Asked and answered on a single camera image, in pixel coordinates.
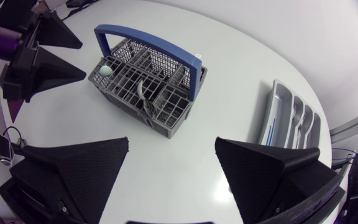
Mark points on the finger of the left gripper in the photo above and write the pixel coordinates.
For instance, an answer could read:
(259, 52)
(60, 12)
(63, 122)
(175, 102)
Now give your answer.
(56, 34)
(48, 74)

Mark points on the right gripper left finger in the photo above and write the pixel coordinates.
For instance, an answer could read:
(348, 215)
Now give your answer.
(73, 180)

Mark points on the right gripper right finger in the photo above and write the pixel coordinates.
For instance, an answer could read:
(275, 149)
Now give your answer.
(259, 174)

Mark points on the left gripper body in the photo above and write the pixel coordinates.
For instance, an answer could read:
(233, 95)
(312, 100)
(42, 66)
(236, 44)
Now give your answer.
(26, 40)

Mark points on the steel spoon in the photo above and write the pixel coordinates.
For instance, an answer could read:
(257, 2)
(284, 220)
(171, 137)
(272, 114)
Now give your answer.
(149, 109)
(140, 90)

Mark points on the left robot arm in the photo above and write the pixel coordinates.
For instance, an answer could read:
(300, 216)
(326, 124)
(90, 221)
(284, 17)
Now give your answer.
(2, 40)

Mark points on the grey cutlery tray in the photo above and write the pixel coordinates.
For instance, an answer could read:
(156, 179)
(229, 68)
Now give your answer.
(280, 102)

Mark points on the grey cutlery basket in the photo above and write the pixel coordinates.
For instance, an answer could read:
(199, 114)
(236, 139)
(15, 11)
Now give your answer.
(195, 77)

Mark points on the thin blue stick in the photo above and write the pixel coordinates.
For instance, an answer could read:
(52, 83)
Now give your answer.
(273, 132)
(268, 137)

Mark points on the dark mat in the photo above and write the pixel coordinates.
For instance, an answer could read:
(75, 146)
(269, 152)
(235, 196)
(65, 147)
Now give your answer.
(13, 109)

